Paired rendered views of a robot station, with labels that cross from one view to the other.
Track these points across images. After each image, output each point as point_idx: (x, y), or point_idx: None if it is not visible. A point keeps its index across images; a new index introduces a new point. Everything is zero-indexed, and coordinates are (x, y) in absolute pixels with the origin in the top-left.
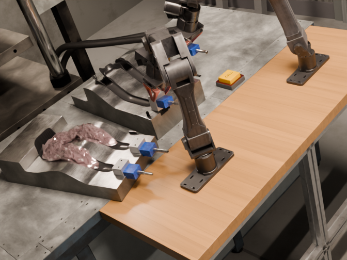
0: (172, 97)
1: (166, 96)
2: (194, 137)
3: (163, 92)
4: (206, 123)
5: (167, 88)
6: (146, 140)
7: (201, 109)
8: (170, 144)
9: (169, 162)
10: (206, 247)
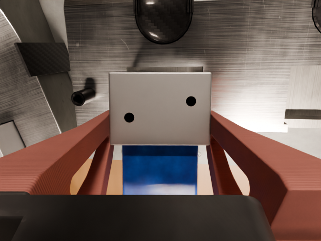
0: (255, 104)
1: (179, 178)
2: None
3: (197, 145)
4: (245, 185)
5: (215, 186)
6: (38, 138)
7: (306, 129)
8: (120, 150)
9: (72, 191)
10: None
